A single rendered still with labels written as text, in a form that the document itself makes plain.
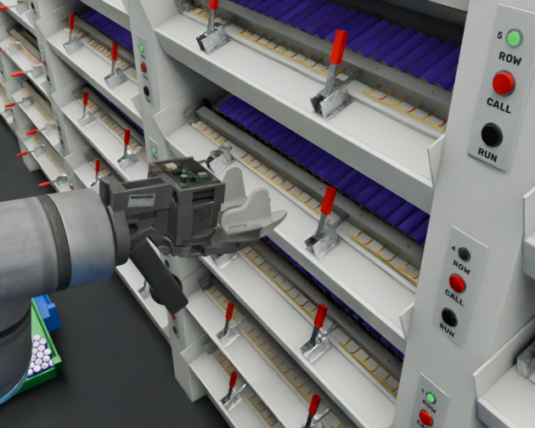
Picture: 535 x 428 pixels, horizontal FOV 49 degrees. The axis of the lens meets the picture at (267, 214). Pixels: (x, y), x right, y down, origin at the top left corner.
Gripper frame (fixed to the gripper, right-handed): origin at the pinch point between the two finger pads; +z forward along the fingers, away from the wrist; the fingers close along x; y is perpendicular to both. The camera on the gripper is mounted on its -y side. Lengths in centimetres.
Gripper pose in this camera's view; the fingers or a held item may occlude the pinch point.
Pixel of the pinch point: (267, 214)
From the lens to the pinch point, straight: 69.9
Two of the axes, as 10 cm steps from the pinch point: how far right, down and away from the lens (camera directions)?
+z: 8.2, -1.8, 5.5
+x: -5.6, -4.6, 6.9
